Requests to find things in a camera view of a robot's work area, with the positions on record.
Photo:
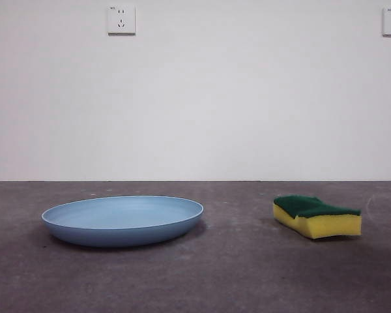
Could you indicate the blue round plate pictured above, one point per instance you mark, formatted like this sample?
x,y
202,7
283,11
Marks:
x,y
124,216

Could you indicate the yellow sponge with green pad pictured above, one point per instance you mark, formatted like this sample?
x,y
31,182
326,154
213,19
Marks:
x,y
329,226

